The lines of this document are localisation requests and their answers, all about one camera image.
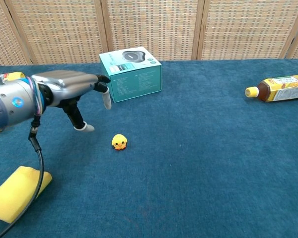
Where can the yellow sponge with green backing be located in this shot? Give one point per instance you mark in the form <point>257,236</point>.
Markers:
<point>12,193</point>

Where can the yellow rubber duck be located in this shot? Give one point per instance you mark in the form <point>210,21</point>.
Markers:
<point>119,141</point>

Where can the yellow and red can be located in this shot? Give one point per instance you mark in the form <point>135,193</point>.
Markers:
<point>13,75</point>

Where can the teal cardboard product box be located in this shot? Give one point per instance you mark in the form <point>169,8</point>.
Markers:
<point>135,84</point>

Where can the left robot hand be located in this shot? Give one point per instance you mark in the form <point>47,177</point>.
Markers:
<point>64,84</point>

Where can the tea bottle with yellow label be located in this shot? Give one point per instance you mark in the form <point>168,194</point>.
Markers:
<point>283,89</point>

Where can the woven wicker folding screen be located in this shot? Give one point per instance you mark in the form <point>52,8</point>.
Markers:
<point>151,24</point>

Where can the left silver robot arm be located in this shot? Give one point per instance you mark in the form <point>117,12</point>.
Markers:
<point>7,104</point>

